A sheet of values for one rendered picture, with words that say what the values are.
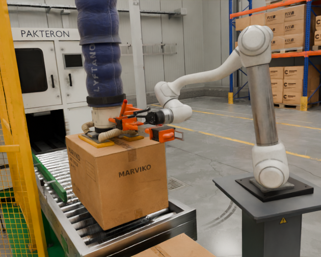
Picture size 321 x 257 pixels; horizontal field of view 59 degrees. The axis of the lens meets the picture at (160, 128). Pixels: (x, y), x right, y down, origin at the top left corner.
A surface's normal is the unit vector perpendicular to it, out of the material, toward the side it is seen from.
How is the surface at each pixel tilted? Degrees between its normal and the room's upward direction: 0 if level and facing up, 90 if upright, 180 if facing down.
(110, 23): 96
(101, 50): 83
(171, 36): 90
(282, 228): 90
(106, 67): 70
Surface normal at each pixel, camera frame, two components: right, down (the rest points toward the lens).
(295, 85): -0.83, 0.17
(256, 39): -0.36, 0.09
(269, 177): -0.31, 0.29
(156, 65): 0.55, 0.15
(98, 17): 0.22, -0.06
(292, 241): 0.23, 0.19
